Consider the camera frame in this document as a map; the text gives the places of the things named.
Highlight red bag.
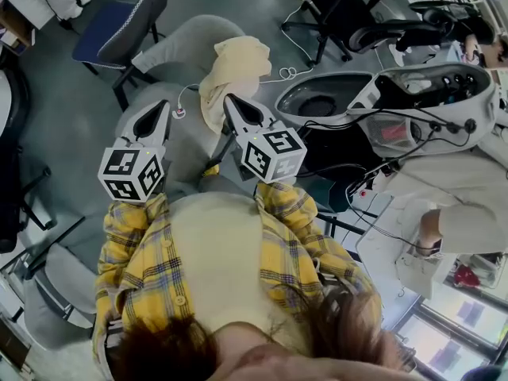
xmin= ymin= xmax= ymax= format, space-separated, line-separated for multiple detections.
xmin=453 ymin=264 xmax=483 ymax=289

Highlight cream knitted clothes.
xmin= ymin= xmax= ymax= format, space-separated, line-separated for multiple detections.
xmin=198 ymin=36 xmax=273 ymax=135

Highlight blue chair with black frame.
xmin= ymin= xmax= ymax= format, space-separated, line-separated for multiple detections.
xmin=71 ymin=0 xmax=172 ymax=110

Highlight white robot shell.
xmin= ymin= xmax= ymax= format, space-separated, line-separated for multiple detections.
xmin=0 ymin=67 xmax=17 ymax=134

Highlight computer monitor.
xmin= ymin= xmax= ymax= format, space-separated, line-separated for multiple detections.
xmin=392 ymin=287 xmax=508 ymax=372

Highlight grey upholstered chair with label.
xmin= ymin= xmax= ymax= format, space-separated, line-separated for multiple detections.
xmin=114 ymin=13 xmax=263 ymax=190

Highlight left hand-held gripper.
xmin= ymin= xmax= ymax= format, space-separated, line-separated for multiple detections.
xmin=98 ymin=99 xmax=173 ymax=204

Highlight dark blue bin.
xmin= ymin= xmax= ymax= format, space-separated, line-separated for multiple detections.
xmin=317 ymin=168 xmax=359 ymax=214

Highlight black mesh office chair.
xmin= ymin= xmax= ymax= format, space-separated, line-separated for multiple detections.
xmin=348 ymin=0 xmax=495 ymax=55

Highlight brown wooden shelf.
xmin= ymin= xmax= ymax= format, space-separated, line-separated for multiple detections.
xmin=0 ymin=4 xmax=37 ymax=57

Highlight person's torso in plaid shirt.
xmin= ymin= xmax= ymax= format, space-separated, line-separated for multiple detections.
xmin=93 ymin=190 xmax=384 ymax=372

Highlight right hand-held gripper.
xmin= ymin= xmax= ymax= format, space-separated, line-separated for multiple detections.
xmin=223 ymin=94 xmax=307 ymax=184

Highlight person's left forearm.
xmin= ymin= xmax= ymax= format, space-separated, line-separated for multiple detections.
xmin=103 ymin=192 xmax=170 ymax=256

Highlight white storage box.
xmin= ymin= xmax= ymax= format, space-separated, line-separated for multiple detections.
xmin=356 ymin=194 xmax=441 ymax=301

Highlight person's right forearm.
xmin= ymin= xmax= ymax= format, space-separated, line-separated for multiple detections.
xmin=256 ymin=180 xmax=319 ymax=238

